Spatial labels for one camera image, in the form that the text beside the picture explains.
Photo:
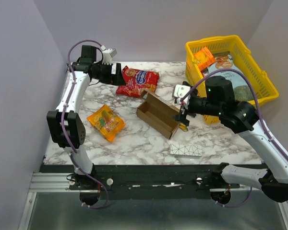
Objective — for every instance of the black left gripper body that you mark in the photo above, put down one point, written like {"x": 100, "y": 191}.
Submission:
{"x": 110, "y": 78}

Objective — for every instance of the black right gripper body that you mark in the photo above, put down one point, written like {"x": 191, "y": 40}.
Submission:
{"x": 184, "y": 114}

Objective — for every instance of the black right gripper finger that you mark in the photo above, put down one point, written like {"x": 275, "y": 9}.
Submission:
{"x": 193, "y": 115}
{"x": 182, "y": 119}

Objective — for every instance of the yellow black utility knife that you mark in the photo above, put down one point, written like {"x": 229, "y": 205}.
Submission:
{"x": 183, "y": 127}

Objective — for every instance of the brown cardboard express box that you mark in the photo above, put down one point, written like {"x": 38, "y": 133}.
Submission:
{"x": 158, "y": 113}

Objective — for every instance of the white patterned box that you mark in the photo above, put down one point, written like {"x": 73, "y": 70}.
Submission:
{"x": 186, "y": 150}

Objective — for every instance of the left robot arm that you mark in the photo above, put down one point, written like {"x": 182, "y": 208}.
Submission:
{"x": 65, "y": 125}

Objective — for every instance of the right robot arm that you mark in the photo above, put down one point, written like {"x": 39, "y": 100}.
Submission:
{"x": 243, "y": 119}

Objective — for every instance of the orange snack box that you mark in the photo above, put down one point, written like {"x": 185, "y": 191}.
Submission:
{"x": 203, "y": 58}

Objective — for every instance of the red candy bag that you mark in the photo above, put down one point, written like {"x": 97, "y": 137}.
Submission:
{"x": 137, "y": 81}

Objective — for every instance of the yellow corn snack bag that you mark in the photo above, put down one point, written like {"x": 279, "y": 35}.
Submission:
{"x": 107, "y": 122}

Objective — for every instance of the green melon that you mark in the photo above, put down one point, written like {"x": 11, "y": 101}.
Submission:
{"x": 243, "y": 93}

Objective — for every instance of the yellow plastic basket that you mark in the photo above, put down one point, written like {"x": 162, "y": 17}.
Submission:
{"x": 230, "y": 52}

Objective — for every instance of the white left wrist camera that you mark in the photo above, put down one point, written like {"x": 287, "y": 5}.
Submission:
{"x": 108, "y": 55}

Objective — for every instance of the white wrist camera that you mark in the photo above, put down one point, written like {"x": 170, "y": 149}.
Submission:
{"x": 179, "y": 91}
{"x": 108, "y": 55}

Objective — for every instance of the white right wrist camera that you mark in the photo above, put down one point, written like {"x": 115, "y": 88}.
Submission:
{"x": 179, "y": 91}

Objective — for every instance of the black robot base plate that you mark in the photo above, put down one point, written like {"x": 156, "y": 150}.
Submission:
{"x": 151, "y": 182}

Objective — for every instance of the aluminium frame rail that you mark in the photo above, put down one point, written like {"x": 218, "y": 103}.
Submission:
{"x": 51, "y": 205}

